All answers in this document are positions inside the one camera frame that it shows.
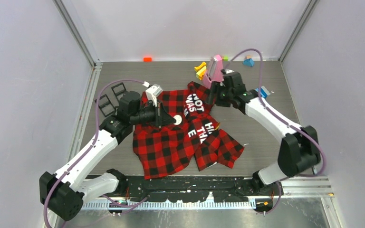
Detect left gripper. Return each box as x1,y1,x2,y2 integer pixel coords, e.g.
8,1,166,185
131,99,176,129

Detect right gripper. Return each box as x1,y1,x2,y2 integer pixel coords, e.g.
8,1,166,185
204,82,233,108

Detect red black plaid shirt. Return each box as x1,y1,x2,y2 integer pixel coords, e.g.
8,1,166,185
133,81,244,179

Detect black display box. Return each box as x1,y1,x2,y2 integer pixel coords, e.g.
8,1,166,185
111,82,127,102
94,94,116,117

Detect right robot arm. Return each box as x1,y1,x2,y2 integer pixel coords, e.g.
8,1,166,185
205,70,322,195

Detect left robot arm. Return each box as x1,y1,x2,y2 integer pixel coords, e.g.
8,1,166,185
39,91,182,221

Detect pink metronome box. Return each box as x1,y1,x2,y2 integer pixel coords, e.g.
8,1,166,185
202,55,224,88

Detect yellow toy blocks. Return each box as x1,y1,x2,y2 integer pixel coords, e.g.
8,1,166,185
194,62,207,80

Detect blue wooden block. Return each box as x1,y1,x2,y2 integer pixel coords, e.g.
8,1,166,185
242,55,255,67

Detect stacked colourful bricks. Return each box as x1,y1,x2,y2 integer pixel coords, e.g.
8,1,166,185
255,86,270,99

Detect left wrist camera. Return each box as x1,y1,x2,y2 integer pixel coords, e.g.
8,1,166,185
145,84,163,107

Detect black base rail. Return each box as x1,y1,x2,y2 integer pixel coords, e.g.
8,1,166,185
107,176,283,203

